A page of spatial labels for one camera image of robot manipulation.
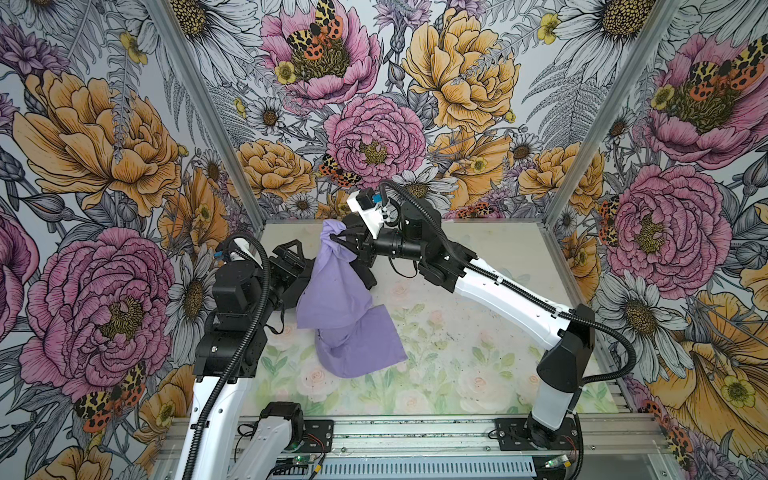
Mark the right aluminium corner post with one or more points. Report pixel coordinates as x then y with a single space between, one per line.
659 20

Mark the green circuit board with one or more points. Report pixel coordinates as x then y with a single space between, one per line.
300 462

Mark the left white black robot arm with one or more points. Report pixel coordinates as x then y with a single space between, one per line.
248 288

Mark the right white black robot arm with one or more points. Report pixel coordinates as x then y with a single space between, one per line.
567 335

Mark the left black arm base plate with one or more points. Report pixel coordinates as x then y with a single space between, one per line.
317 437

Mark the purple cloth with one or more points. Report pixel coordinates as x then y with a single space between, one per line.
353 336

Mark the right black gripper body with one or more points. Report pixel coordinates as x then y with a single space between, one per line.
390 242

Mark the aluminium front rail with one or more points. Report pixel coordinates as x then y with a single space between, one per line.
441 436

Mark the aluminium corner post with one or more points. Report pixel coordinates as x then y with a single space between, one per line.
184 60
659 20

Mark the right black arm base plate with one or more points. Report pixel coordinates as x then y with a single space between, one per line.
523 434

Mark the white vented cable duct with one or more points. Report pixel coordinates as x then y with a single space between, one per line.
515 467

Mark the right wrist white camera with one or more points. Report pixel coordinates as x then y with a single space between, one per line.
376 210

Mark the left aluminium corner post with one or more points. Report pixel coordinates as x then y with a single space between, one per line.
184 60

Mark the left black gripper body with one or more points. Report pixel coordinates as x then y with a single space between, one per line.
281 277

